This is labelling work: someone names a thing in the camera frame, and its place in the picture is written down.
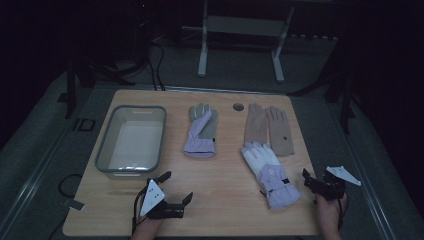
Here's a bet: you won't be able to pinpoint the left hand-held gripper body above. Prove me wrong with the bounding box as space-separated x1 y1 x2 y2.
139 178 185 220

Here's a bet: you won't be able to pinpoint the left hand-held gripper cable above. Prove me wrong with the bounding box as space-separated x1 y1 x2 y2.
131 185 150 235

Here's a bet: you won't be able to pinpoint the white and purple ski glove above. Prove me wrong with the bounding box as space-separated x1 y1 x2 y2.
240 140 303 212

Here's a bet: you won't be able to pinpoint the black floor cables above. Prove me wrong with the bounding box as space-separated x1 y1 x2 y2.
146 41 167 92

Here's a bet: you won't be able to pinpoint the purple and grey ski glove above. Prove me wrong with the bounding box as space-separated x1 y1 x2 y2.
182 102 219 159

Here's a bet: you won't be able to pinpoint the black looped floor cable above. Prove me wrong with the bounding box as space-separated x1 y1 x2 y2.
57 173 83 199

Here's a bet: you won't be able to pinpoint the person's right hand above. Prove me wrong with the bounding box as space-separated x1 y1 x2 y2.
316 194 349 232

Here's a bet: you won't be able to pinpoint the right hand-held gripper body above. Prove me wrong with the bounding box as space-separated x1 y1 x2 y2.
309 165 362 202

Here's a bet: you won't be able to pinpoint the black tripod stand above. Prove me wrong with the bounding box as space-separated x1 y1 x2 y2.
289 36 358 135
56 19 151 120

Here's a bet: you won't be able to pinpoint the white metal desk frame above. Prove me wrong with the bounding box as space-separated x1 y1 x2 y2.
181 0 296 84

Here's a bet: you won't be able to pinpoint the person's left hand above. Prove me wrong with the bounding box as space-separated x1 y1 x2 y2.
132 213 165 236

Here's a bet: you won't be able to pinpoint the beige knit glove with button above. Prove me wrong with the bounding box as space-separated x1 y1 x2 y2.
265 105 296 157

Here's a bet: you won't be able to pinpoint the grey tape piece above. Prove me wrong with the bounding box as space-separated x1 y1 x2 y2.
61 198 86 212

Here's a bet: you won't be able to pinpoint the clear plastic bin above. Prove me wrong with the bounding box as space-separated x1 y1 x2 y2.
94 104 168 178

